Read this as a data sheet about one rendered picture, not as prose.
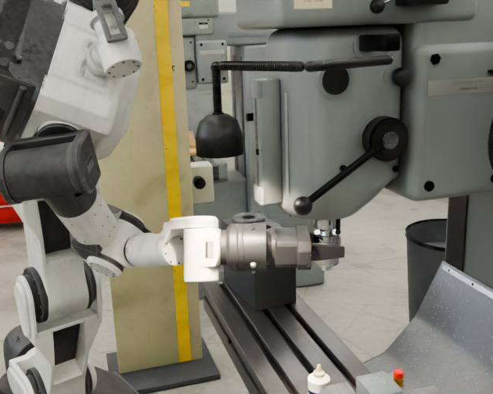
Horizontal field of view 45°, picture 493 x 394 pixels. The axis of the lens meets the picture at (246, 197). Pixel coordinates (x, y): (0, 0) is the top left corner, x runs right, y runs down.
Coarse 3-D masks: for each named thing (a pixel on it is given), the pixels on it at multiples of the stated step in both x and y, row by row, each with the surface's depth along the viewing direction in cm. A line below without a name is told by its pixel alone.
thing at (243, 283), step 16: (224, 224) 163; (272, 224) 154; (224, 272) 168; (240, 272) 156; (256, 272) 148; (272, 272) 150; (288, 272) 152; (240, 288) 158; (256, 288) 149; (272, 288) 151; (288, 288) 153; (256, 304) 150; (272, 304) 152
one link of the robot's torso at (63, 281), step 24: (0, 144) 137; (24, 216) 136; (48, 216) 144; (48, 240) 145; (48, 264) 141; (72, 264) 145; (48, 288) 142; (72, 288) 146; (48, 312) 143; (72, 312) 149
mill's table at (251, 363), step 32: (224, 288) 170; (224, 320) 147; (256, 320) 146; (288, 320) 145; (320, 320) 145; (256, 352) 131; (288, 352) 131; (320, 352) 130; (352, 352) 130; (256, 384) 123; (288, 384) 123; (352, 384) 122
